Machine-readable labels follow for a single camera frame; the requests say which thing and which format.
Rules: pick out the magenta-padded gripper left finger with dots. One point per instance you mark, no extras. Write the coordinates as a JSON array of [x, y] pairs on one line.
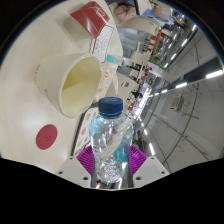
[[85, 160]]

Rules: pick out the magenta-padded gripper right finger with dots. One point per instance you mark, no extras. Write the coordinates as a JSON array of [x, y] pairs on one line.
[[137, 160]]

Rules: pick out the clear blue-capped water bottle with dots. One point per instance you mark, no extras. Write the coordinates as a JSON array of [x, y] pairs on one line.
[[110, 143]]

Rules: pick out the flat round red coaster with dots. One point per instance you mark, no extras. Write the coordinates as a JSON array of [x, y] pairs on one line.
[[46, 137]]

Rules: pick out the ceiling air conditioner unit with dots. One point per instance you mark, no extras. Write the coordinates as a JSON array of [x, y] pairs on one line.
[[176, 102]]

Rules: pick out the group of ceiling lights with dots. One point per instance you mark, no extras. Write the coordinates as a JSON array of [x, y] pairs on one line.
[[213, 74]]

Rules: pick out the white printed receipt paper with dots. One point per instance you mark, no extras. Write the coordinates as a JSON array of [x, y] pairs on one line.
[[102, 40]]

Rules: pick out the cream chair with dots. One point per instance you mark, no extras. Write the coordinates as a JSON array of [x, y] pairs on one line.
[[141, 25]]

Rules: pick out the red carton box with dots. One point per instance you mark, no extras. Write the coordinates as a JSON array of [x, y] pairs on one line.
[[90, 16]]

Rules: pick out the pink bag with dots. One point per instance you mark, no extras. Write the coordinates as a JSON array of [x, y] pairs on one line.
[[125, 12]]

